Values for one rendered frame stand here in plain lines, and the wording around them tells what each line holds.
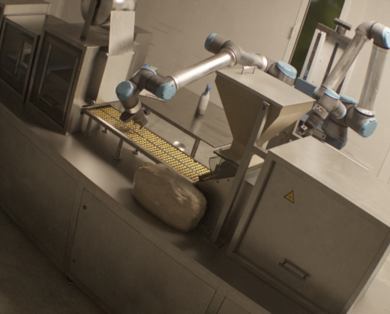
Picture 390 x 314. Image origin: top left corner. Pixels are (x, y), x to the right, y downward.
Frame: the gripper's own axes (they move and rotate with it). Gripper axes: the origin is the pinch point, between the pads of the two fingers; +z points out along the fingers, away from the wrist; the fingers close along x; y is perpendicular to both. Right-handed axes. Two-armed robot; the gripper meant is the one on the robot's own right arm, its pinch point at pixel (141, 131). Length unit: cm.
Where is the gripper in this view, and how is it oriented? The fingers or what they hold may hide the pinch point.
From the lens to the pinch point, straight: 283.3
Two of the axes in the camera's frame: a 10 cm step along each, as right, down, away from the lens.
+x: -7.4, -4.8, 4.8
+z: 2.3, 4.8, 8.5
